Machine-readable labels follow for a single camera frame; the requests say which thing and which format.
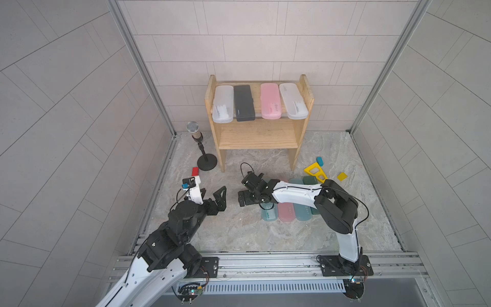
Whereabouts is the dark green pencil case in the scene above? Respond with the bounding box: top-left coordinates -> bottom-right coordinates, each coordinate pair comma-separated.
303,175 -> 320,215

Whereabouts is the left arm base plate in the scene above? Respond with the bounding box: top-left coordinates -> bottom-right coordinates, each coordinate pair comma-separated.
186,257 -> 219,278

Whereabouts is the light blue pencil case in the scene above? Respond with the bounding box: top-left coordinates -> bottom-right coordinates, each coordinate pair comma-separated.
290,179 -> 312,221

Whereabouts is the pink pencil case shelf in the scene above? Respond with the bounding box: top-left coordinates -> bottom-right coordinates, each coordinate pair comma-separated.
260,83 -> 282,120
277,196 -> 296,223

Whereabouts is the teal pencil case with label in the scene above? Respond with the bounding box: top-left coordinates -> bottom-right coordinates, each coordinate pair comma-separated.
260,203 -> 278,221

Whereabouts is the clear white pencil case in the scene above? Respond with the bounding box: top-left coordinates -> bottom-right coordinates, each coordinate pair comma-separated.
212,85 -> 234,124
279,83 -> 309,120

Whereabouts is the silver microphone on stand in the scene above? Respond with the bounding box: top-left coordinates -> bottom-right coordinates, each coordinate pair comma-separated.
187,122 -> 218,171

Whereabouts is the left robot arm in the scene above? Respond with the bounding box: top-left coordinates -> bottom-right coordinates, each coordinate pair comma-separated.
98,186 -> 226,306

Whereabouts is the left circuit board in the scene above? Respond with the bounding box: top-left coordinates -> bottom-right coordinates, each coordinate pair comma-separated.
175,282 -> 204,304

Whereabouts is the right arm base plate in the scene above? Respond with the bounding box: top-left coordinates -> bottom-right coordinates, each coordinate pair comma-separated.
316,255 -> 373,277

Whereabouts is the yellow flat square block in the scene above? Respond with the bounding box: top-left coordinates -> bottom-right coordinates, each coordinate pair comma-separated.
337,172 -> 348,182

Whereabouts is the black pencil case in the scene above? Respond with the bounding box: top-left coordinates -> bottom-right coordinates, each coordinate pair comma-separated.
233,85 -> 256,122

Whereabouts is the aluminium mounting rail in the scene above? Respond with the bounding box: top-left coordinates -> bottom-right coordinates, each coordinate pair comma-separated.
105,233 -> 430,285

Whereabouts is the yellow triangle block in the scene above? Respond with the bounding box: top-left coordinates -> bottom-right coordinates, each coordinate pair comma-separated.
304,162 -> 327,183

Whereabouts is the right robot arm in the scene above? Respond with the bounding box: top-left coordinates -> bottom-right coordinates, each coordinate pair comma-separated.
238,172 -> 361,264

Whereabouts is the pink pencil case top shelf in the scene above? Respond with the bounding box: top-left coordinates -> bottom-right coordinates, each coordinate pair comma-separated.
260,83 -> 282,120

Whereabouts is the circuit board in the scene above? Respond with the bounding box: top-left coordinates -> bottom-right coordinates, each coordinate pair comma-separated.
343,280 -> 364,301
175,282 -> 204,304

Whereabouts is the right circuit board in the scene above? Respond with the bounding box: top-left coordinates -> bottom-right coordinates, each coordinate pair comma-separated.
343,280 -> 364,301

